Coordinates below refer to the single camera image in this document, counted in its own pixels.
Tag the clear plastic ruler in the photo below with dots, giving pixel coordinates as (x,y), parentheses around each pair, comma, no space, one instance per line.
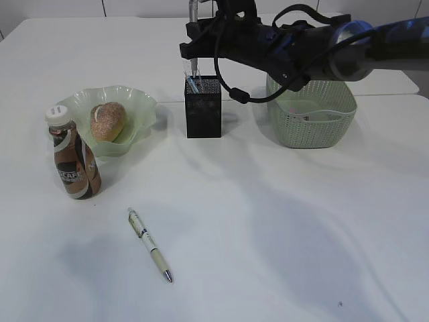
(190,68)

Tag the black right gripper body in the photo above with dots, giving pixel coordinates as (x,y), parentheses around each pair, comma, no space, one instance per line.
(237,33)

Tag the bread roll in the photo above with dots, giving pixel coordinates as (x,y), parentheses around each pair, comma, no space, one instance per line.
(107,121)

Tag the green glass wavy plate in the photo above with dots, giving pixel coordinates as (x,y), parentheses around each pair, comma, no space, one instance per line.
(140,111)

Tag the black pen holder box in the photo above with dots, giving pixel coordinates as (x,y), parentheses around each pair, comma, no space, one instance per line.
(204,111)

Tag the green plastic basket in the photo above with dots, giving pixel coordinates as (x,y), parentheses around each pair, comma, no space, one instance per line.
(331,106)

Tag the light blue pen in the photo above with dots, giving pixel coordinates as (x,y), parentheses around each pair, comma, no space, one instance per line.
(195,84)

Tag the Nescafe coffee bottle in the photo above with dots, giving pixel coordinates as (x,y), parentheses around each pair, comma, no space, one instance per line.
(74,160)

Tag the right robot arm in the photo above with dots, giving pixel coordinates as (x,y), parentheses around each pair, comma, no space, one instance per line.
(337,49)

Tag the beige pen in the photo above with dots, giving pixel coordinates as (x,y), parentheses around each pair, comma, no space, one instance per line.
(145,236)

